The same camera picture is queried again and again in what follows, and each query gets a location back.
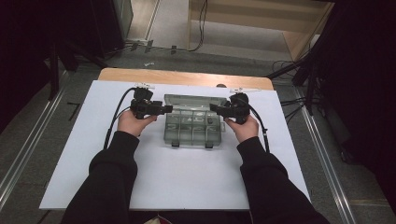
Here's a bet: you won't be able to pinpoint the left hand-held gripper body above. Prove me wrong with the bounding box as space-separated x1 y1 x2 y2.
130 82 163 119

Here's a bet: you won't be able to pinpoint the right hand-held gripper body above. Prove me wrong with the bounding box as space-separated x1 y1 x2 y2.
222 88 262 125

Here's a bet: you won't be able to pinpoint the grey plastic compartment box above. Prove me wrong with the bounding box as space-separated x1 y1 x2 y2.
163 93 228 149

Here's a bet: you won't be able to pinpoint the person's right hand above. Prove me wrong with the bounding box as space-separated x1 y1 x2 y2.
223 115 260 144

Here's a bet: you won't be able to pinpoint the person's left hand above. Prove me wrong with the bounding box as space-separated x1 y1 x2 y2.
116 109 158 138

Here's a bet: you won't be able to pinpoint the group of small silver parts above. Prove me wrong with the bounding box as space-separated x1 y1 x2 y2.
167 112 219 132

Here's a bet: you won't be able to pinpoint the wooden table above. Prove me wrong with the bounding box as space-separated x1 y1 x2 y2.
97 67 275 91

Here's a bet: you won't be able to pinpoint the white table board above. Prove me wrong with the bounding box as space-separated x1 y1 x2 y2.
38 79 314 212

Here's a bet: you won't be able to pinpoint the black metal stand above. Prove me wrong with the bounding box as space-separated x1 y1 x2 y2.
265 46 328 116

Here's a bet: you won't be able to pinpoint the dark cabinet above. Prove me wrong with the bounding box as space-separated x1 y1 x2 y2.
90 0 134 59

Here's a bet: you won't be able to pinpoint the light wooden shelf unit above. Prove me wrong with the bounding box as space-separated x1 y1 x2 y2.
186 0 335 63

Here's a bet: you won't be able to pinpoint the black tripod stand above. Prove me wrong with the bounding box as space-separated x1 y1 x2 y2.
46 40 108 101

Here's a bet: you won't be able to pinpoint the person's dark pants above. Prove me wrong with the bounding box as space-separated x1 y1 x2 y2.
129 211 251 224

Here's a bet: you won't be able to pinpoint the red and white cloth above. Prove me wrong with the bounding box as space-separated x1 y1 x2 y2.
143 214 174 224

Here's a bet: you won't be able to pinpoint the black curtain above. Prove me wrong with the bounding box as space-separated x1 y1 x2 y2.
0 0 94 134
311 0 396 216

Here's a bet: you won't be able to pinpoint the left hand-held gripper black cable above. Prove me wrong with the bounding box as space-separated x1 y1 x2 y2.
103 87 138 150

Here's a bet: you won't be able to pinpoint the hand-held gripper black cable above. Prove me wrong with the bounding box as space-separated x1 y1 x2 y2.
247 98 271 153
103 87 138 150

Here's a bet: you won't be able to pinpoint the right hand-held gripper black cable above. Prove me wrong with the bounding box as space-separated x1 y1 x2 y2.
247 98 271 153

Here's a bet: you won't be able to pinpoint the black floor cables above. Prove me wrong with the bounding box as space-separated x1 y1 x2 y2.
279 96 307 124

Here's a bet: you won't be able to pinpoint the hanging black cable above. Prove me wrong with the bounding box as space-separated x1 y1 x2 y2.
188 0 209 53

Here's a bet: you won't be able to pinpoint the metal floor rail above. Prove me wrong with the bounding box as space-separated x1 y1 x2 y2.
293 88 358 224
0 71 68 209

